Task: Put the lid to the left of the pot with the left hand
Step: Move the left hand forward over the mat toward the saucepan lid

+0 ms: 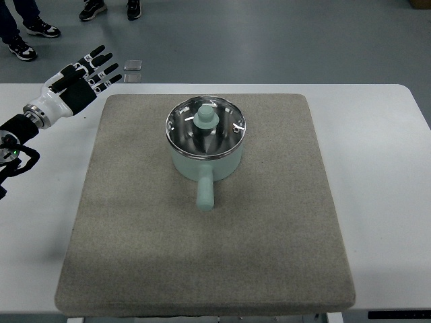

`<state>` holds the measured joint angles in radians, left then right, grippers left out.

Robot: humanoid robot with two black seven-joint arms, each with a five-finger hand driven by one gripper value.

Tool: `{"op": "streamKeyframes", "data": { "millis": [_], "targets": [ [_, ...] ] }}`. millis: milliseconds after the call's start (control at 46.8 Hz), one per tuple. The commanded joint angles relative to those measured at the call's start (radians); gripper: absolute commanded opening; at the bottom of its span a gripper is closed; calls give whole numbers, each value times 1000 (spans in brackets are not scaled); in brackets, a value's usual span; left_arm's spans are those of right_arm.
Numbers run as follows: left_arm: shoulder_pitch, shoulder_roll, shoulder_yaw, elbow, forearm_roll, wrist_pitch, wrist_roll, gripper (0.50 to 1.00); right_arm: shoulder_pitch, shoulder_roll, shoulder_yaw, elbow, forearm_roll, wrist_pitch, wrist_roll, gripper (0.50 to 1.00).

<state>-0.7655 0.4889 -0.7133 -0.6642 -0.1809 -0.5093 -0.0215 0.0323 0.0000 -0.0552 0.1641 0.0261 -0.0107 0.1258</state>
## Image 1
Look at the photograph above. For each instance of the mint green saucepan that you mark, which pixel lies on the mint green saucepan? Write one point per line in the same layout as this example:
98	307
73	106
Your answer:
205	168

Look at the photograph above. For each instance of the cardboard box corner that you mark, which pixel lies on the cardboard box corner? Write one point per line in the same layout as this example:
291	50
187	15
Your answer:
420	4

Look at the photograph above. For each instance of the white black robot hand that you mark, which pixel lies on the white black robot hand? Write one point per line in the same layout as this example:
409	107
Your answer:
68	92

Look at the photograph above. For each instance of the glass lid with green knob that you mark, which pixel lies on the glass lid with green knob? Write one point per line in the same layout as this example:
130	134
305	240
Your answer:
205	127

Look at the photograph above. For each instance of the person right black white sneaker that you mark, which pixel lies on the person right black white sneaker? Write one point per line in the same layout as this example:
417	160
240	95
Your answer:
40	28

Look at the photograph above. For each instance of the metal floor plate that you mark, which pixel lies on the metal floor plate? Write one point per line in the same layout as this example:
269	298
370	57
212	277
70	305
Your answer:
132	65

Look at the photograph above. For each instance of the black panel under table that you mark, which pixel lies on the black panel under table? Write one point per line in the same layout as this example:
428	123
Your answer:
399	315

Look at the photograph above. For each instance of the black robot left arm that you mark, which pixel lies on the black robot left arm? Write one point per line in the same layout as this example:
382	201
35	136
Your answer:
16	157

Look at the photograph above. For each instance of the person black shoe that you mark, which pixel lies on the person black shoe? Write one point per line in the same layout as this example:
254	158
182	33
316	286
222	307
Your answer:
91	9
134	10

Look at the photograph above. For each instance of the grey felt mat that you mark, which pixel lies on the grey felt mat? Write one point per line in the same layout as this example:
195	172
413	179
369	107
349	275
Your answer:
148	242

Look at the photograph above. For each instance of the person black white sneaker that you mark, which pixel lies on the person black white sneaker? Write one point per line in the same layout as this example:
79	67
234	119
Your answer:
40	28
21	49

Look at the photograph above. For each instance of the person left black white sneaker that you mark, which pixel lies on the person left black white sneaker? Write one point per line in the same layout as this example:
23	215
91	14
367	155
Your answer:
21	49

